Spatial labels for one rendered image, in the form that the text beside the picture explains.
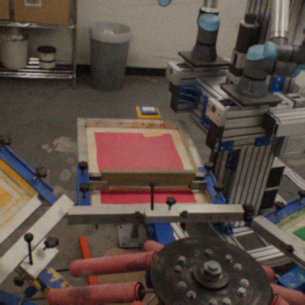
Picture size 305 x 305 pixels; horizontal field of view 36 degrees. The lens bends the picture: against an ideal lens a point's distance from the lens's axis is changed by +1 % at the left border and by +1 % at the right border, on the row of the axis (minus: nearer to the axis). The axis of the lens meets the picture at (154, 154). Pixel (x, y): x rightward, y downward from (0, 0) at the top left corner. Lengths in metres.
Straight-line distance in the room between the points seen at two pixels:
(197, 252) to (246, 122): 1.24
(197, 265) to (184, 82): 1.64
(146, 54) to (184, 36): 0.50
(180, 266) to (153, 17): 4.58
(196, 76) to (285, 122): 0.62
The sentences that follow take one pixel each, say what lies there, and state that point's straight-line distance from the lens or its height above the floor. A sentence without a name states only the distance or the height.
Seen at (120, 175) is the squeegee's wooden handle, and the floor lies 1.04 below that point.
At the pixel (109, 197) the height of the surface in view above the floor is 0.95.
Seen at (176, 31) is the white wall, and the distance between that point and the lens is 5.68.
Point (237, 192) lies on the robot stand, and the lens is 2.93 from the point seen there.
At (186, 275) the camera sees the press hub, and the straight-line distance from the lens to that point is 1.19.
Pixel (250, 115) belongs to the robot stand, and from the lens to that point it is 2.37.
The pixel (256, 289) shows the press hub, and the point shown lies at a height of 1.31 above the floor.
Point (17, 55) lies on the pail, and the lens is 5.26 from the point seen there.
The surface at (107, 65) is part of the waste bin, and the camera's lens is 5.15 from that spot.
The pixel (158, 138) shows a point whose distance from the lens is 2.45.
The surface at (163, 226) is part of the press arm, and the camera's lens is 1.74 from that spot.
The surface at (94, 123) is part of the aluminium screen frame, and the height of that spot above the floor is 0.98.
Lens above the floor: 2.15
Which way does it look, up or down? 31 degrees down
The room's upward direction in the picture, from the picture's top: 7 degrees clockwise
